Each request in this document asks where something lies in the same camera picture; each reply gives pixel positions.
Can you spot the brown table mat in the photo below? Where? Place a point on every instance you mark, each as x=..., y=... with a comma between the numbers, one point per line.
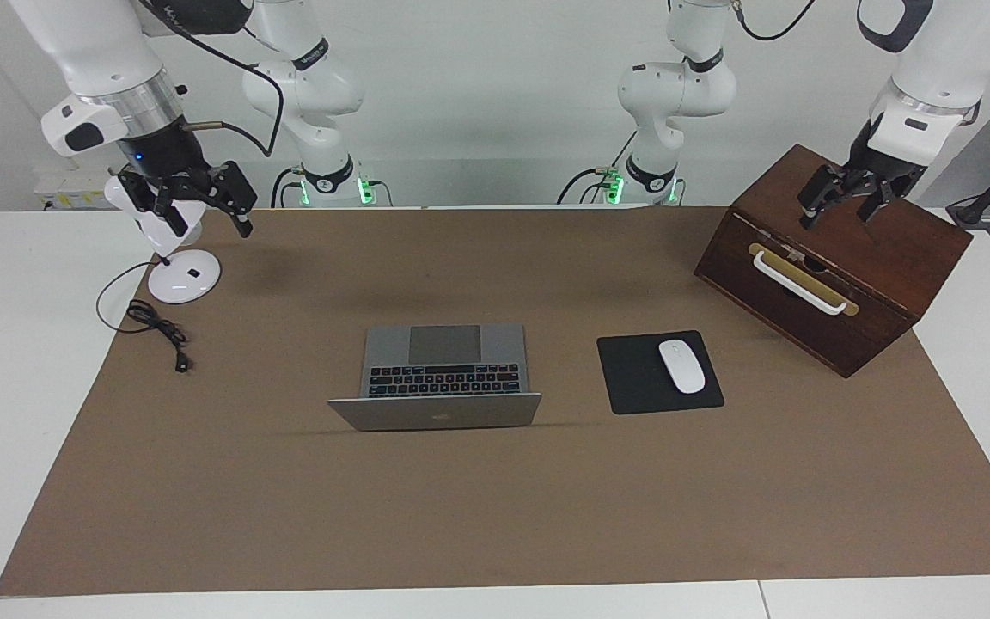
x=495, y=516

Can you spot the white computer mouse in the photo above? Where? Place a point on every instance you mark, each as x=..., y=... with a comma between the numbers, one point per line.
x=682, y=367

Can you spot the black mouse pad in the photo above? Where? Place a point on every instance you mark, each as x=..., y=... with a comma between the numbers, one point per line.
x=632, y=378

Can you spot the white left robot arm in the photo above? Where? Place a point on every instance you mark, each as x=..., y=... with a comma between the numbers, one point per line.
x=675, y=90

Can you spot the white desk lamp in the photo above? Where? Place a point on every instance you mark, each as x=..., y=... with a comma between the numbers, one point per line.
x=177, y=284

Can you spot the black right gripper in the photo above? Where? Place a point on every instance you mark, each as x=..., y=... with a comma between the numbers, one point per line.
x=164, y=159

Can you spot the silver laptop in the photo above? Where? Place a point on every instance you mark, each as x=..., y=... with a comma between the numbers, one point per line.
x=435, y=413

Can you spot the white power strip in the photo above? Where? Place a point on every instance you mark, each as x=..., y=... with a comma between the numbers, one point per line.
x=65, y=193

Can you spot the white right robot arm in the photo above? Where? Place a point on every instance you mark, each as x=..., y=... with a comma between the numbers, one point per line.
x=306, y=86

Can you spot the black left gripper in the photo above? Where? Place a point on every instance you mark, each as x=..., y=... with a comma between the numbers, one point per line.
x=877, y=172

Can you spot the dark wooden box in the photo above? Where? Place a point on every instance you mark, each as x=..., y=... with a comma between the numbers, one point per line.
x=907, y=258

